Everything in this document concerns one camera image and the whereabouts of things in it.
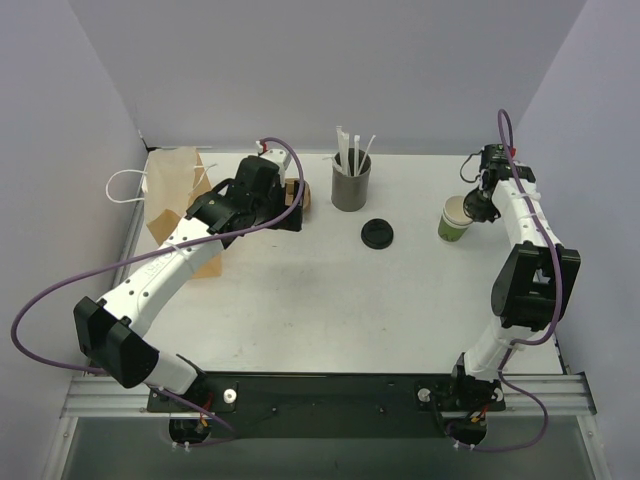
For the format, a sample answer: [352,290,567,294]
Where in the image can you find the green paper coffee cup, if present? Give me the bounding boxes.
[438,195,473,243]

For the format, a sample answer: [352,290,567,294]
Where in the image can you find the brown pulp cup carrier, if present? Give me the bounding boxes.
[282,179,314,211]

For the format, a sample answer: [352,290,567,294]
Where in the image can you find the black plastic cup lid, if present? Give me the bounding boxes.
[360,218,394,250]

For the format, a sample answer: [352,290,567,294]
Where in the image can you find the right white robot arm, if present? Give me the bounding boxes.
[438,144,581,385]

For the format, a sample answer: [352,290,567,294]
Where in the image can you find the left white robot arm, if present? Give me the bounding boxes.
[73,149,303,412]

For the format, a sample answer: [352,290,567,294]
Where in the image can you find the brown paper bag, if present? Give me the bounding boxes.
[105,146,224,280]

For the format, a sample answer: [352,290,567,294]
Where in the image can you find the grey cylindrical straw holder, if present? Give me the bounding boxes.
[331,148,371,212]

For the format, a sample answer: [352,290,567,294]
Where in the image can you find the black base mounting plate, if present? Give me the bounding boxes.
[145,370,507,440]

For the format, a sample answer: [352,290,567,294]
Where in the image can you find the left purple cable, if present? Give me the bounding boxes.
[11,136,307,377]

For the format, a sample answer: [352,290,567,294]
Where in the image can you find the aluminium rail frame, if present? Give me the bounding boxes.
[62,374,597,418]

